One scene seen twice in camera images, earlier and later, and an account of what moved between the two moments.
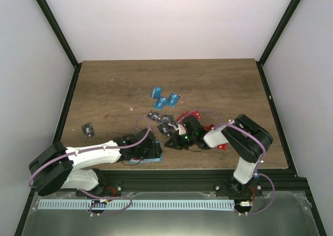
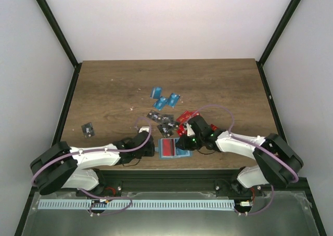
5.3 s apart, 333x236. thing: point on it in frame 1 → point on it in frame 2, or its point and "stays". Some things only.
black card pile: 88,130 stays
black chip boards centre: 154,116 stays
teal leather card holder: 149,160 → 178,153
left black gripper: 155,151 stays
